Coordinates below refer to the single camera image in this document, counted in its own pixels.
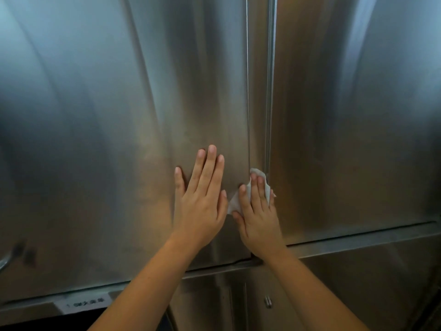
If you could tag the person's right hand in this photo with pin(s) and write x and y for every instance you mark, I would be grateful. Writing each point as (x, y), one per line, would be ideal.
(262, 230)

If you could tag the person's left forearm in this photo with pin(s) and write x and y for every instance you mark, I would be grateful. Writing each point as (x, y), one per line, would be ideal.
(148, 293)

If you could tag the white wet wipe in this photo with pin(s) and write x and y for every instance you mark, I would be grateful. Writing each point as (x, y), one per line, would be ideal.
(235, 203)

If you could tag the locking stainless steel cabinet door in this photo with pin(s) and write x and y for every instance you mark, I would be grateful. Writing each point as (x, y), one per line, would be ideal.
(103, 134)

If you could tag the person's left hand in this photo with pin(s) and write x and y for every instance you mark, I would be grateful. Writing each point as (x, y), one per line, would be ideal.
(198, 213)

